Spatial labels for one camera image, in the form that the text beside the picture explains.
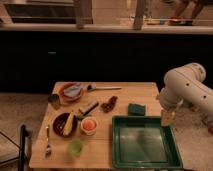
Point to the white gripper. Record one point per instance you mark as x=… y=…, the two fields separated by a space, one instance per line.
x=169 y=101

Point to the dark grape bunch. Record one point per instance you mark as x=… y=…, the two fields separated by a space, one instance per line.
x=109 y=106

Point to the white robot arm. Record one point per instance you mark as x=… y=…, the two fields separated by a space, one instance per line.
x=186 y=84

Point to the green plastic tray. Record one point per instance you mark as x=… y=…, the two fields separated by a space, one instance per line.
x=140 y=142

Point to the green sponge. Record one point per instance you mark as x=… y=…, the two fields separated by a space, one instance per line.
x=136 y=109

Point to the white cup with orange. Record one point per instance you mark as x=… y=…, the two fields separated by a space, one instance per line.
x=89 y=125

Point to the green plastic cup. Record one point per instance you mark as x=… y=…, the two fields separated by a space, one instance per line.
x=75 y=147

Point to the orange plate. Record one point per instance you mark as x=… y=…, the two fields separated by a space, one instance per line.
x=70 y=99

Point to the blue cloth on plate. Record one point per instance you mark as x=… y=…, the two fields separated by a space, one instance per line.
x=72 y=91

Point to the yellow corn cob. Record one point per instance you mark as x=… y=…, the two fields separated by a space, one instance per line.
x=68 y=125

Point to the dark red bowl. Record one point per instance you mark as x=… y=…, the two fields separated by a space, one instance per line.
x=59 y=123

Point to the small metal cup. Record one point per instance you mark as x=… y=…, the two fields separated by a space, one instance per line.
x=54 y=100

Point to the metal fork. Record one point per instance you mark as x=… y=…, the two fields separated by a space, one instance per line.
x=48 y=146

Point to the black handled knife block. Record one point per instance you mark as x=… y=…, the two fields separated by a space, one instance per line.
x=88 y=108

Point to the black chair frame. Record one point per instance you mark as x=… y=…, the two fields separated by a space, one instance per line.
x=21 y=158

